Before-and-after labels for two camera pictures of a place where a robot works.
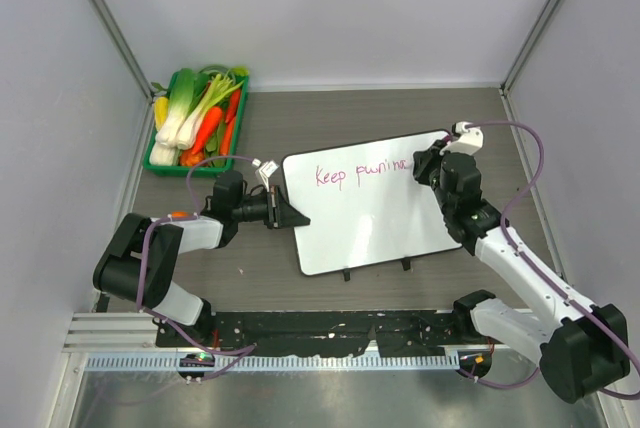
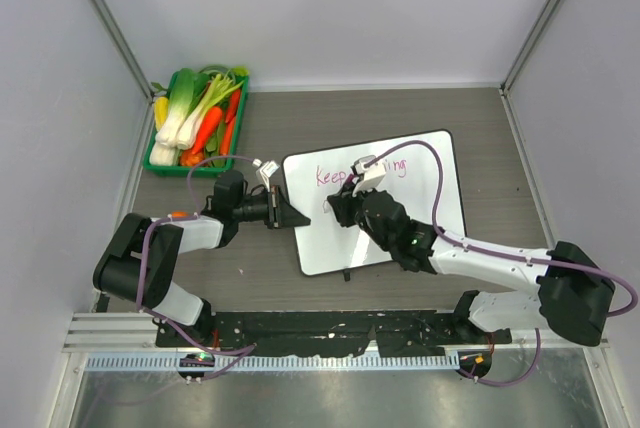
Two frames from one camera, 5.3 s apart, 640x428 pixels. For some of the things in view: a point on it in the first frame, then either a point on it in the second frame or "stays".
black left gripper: x=280 y=214 stays
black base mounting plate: x=320 y=333 stays
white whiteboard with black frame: x=364 y=205 stays
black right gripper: x=425 y=160 → x=344 y=202
